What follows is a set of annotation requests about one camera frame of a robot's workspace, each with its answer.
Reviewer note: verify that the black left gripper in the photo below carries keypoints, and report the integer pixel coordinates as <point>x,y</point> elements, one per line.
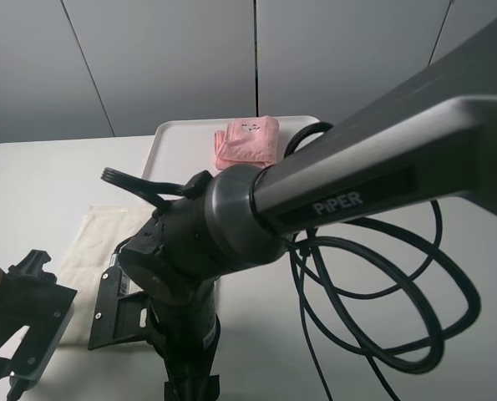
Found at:
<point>40,341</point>

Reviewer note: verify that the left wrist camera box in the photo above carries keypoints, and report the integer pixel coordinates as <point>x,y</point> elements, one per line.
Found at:
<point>29,371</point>

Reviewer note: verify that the cream white towel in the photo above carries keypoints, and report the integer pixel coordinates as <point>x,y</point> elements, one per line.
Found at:
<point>101,230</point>

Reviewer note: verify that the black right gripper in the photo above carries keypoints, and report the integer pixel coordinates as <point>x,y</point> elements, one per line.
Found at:
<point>186,337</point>

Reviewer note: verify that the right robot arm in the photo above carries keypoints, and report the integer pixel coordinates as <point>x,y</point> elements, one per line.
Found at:
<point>434,136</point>

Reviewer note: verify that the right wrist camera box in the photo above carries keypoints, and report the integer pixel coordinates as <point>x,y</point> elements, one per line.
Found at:
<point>120,316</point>

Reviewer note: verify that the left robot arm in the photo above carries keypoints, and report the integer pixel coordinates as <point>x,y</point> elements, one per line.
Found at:
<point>20,287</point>

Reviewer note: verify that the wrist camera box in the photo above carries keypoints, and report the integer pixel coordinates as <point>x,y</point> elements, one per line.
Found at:
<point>29,371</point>
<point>120,316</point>

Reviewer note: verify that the white rectangular plastic tray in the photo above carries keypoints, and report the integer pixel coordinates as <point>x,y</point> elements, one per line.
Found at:
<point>182,149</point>

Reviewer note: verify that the pink towel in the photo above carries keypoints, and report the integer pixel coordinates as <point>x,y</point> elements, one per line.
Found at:
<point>252,141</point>

